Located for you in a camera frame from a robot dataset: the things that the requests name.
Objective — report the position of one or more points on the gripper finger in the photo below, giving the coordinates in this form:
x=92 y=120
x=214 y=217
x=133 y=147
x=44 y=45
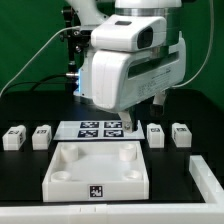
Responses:
x=157 y=106
x=129 y=123

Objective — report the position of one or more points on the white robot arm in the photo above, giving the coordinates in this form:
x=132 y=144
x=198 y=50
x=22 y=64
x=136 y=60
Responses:
x=92 y=13

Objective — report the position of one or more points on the black camera on stand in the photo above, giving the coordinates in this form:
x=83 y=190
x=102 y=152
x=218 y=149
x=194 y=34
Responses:
x=77 y=41

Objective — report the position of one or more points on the white obstacle fence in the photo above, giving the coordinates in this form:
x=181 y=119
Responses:
x=209 y=212

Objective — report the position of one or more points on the white marker base plate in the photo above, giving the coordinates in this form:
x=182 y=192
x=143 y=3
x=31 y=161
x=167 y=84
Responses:
x=95 y=130

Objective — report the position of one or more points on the white square tabletop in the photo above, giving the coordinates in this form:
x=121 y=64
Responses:
x=96 y=171

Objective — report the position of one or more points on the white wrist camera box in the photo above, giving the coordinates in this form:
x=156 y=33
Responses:
x=129 y=33

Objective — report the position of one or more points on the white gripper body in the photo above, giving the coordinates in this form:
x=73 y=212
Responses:
x=121 y=80

